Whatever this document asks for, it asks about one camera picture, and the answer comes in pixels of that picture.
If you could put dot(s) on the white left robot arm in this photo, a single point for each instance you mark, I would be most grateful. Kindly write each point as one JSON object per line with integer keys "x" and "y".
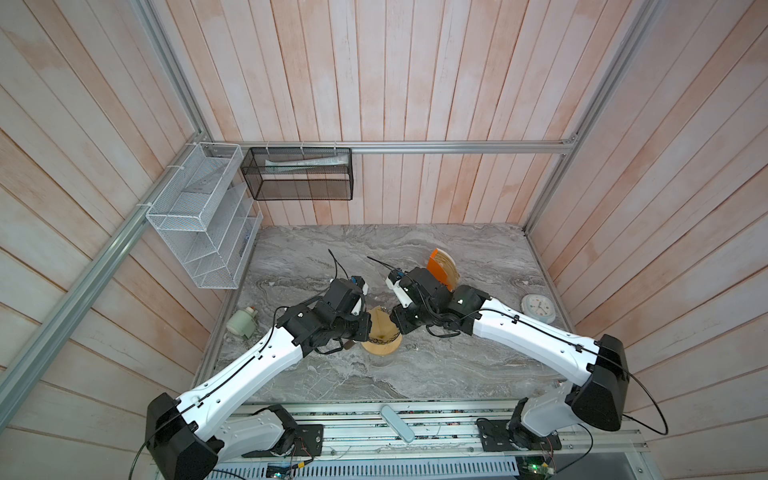
{"x": 188, "y": 435}

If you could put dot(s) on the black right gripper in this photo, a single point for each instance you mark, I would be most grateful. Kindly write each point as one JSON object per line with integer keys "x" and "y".
{"x": 400, "y": 320}

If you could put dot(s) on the white wire mesh shelf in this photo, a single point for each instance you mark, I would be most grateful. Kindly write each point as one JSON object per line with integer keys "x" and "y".
{"x": 206, "y": 218}

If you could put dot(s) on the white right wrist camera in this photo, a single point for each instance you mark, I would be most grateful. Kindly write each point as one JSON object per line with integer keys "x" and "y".
{"x": 393, "y": 280}

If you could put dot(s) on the white round kitchen timer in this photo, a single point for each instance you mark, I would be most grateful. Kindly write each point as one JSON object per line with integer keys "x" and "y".
{"x": 539, "y": 307}

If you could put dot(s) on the brown paper coffee filter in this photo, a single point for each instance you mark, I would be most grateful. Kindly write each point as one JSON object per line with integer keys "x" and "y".
{"x": 379, "y": 316}

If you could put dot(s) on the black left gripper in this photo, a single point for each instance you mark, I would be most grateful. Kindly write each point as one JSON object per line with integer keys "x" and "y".
{"x": 362, "y": 332}

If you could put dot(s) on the clear glass carafe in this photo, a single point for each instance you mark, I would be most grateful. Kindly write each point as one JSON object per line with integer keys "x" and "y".
{"x": 376, "y": 361}

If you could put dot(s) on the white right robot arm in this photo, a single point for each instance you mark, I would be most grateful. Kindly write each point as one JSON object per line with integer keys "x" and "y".
{"x": 595, "y": 371}

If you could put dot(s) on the round wooden dripper holder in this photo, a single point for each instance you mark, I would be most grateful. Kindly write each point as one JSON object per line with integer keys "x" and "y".
{"x": 382, "y": 349}

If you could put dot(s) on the grey oblong remote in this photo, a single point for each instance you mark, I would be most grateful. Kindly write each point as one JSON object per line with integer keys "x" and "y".
{"x": 397, "y": 424}

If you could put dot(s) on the black wire mesh basket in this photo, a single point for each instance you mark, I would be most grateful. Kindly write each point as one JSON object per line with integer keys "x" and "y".
{"x": 299, "y": 173}

